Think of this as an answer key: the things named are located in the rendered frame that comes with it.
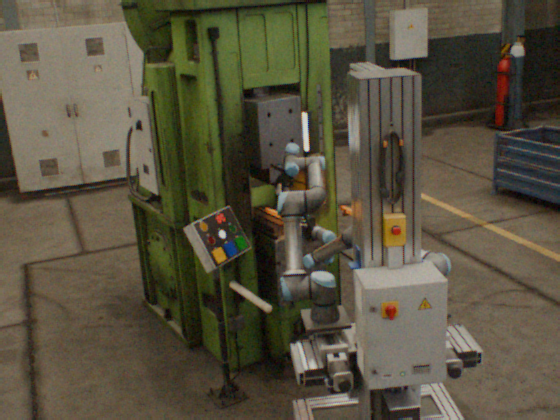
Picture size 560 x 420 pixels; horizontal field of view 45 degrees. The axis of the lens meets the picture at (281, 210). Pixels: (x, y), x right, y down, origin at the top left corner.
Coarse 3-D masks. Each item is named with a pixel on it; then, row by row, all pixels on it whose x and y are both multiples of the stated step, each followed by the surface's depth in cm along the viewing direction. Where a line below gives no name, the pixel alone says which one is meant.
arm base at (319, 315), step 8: (312, 304) 331; (320, 304) 325; (328, 304) 324; (336, 304) 330; (312, 312) 329; (320, 312) 325; (328, 312) 325; (336, 312) 328; (312, 320) 329; (320, 320) 326; (328, 320) 325; (336, 320) 327
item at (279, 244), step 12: (264, 240) 421; (276, 240) 412; (264, 252) 427; (276, 252) 412; (264, 264) 435; (276, 264) 415; (324, 264) 435; (264, 276) 439; (276, 276) 418; (264, 288) 439; (276, 288) 421; (276, 300) 425
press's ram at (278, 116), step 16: (272, 96) 407; (288, 96) 403; (256, 112) 390; (272, 112) 394; (288, 112) 400; (256, 128) 395; (272, 128) 397; (288, 128) 403; (256, 144) 399; (272, 144) 400; (256, 160) 403; (272, 160) 402
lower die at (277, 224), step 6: (258, 210) 446; (264, 210) 443; (276, 210) 443; (258, 216) 437; (264, 216) 434; (270, 216) 433; (276, 216) 429; (258, 222) 430; (264, 222) 425; (270, 222) 425; (276, 222) 421; (282, 222) 420; (270, 228) 418; (276, 228) 415; (282, 228) 418; (276, 234) 417; (282, 234) 419
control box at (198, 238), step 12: (216, 216) 379; (228, 216) 387; (192, 228) 365; (216, 228) 376; (228, 228) 383; (240, 228) 390; (192, 240) 368; (204, 240) 366; (216, 240) 373; (228, 240) 379; (204, 252) 365; (240, 252) 382; (204, 264) 368; (216, 264) 366
